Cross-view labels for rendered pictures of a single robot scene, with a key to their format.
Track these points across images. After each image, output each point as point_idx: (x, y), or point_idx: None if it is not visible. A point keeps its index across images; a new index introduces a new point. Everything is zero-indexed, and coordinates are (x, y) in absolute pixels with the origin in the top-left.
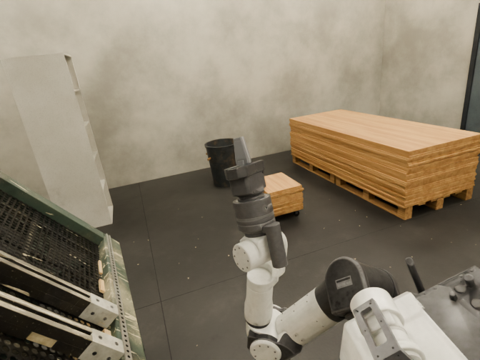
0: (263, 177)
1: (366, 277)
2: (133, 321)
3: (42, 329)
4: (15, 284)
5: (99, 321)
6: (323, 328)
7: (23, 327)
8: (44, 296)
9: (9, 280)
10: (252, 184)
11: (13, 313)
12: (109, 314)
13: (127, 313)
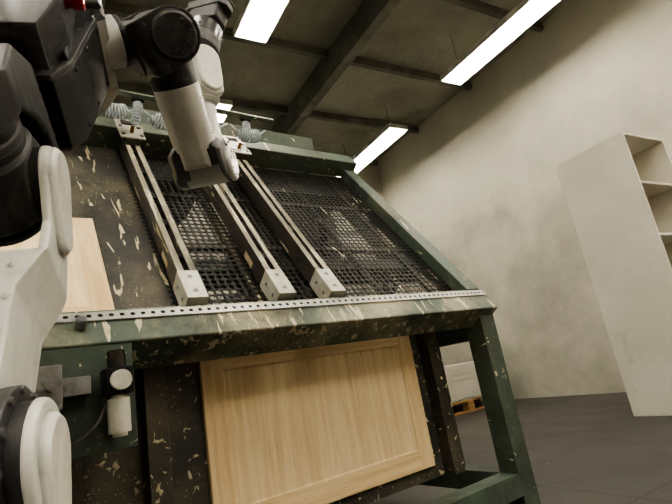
0: (214, 7)
1: (132, 14)
2: (353, 315)
3: (247, 248)
4: (283, 241)
5: (320, 294)
6: (159, 109)
7: (242, 244)
8: (294, 255)
9: (281, 236)
10: (192, 14)
11: (239, 230)
12: (326, 288)
13: (357, 308)
